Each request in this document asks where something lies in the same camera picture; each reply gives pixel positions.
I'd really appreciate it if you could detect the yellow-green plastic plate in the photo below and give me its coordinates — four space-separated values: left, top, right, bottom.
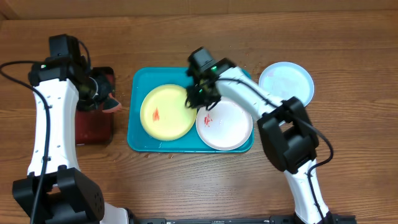
140 84 197 141

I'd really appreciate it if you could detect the white plastic plate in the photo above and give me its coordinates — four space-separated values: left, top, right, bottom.
196 97 253 151

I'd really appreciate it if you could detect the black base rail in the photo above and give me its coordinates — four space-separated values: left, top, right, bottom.
137 214 357 224

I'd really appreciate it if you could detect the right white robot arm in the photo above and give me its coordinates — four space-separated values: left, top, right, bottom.
185 55 333 223

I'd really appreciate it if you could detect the brown cardboard back panel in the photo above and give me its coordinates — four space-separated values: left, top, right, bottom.
1 0 397 20

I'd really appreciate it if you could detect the light blue plastic plate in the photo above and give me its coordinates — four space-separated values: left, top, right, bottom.
259 62 315 106

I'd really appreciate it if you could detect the teal plastic tray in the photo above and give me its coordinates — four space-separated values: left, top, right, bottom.
127 67 254 153

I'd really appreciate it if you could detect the black tray with red water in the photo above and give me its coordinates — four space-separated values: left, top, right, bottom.
75 67 115 145

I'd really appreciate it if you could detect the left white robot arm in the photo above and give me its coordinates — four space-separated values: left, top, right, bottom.
12 60 137 223

